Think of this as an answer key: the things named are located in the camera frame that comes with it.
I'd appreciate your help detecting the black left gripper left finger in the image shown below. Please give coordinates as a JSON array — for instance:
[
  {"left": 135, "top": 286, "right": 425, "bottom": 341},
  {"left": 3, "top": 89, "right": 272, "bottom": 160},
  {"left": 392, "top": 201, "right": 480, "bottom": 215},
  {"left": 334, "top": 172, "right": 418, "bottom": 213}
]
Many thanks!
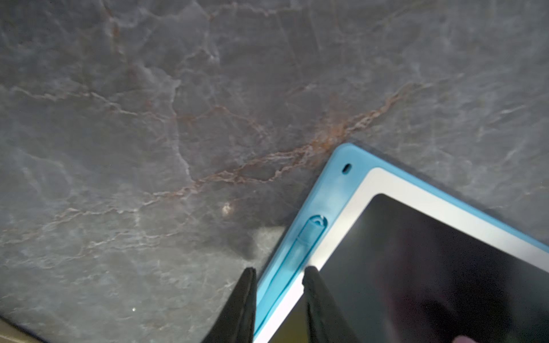
[{"left": 202, "top": 267, "right": 257, "bottom": 343}]

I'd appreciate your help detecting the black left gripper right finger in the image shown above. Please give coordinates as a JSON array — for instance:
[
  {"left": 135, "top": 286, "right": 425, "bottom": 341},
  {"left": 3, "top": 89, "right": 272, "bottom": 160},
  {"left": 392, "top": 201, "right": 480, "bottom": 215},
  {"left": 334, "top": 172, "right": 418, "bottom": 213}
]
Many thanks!
[{"left": 303, "top": 266, "right": 359, "bottom": 343}]

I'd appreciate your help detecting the large blue drawing tablet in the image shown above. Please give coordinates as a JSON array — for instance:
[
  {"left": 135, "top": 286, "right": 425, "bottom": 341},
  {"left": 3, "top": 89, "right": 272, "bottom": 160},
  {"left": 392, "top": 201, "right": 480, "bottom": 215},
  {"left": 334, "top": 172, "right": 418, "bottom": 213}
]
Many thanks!
[{"left": 254, "top": 144, "right": 548, "bottom": 342}]

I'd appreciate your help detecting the pink microfiber cloth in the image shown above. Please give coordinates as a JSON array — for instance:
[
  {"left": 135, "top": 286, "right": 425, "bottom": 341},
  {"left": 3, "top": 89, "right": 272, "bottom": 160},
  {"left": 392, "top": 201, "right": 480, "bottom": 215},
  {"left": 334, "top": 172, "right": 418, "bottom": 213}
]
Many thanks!
[{"left": 452, "top": 335, "right": 477, "bottom": 343}]

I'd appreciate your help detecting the blue stylus pen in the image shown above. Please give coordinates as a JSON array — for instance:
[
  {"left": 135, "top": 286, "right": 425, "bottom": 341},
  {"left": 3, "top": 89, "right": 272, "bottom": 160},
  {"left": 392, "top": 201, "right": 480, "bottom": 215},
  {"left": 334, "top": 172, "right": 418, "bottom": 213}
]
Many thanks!
[{"left": 254, "top": 214, "right": 328, "bottom": 335}]

